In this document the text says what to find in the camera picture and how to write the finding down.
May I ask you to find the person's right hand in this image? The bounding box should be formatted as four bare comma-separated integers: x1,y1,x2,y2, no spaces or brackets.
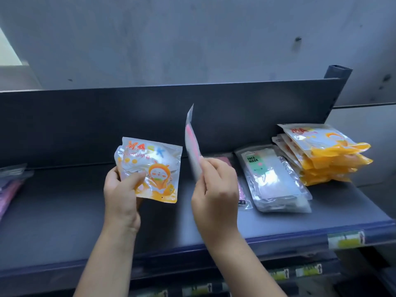
191,157,241,245

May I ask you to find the person's left hand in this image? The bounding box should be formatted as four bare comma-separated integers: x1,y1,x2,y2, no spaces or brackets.
103,166,146,234

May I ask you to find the orange cartoon mask packet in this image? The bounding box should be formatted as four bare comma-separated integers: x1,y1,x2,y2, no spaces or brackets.
114,137,183,204

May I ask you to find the clear pink mask packet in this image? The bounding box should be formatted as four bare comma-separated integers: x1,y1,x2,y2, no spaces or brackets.
185,104,204,181

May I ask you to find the person's right forearm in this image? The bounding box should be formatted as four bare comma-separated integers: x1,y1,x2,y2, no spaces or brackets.
208,229,288,297

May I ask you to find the person's left forearm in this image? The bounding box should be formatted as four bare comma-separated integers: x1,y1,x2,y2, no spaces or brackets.
73,222,141,297

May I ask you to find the pink mask packet black label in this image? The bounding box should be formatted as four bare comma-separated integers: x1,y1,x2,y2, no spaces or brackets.
213,153,253,211

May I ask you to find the clear green-label mask packet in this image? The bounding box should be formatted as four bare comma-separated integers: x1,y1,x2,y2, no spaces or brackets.
234,144,311,205

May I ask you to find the dark blue metal shelf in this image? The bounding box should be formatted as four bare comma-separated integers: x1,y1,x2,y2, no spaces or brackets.
0,65,396,289

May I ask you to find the dark lower shelf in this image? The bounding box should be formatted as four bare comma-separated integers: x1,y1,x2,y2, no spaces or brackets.
128,258,342,297

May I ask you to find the clear white mask packet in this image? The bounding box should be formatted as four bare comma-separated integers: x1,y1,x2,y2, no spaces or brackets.
256,195,312,214

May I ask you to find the white green price label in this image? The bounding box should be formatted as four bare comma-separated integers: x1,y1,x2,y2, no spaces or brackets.
269,268,290,281
181,283,213,297
295,264,323,278
327,230,366,250

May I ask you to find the grey clear mask packet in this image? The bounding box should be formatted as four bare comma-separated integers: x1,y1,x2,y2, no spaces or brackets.
0,163,28,183

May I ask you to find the stack of orange mask packets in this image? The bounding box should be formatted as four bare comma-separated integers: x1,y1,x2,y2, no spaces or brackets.
272,123,374,186

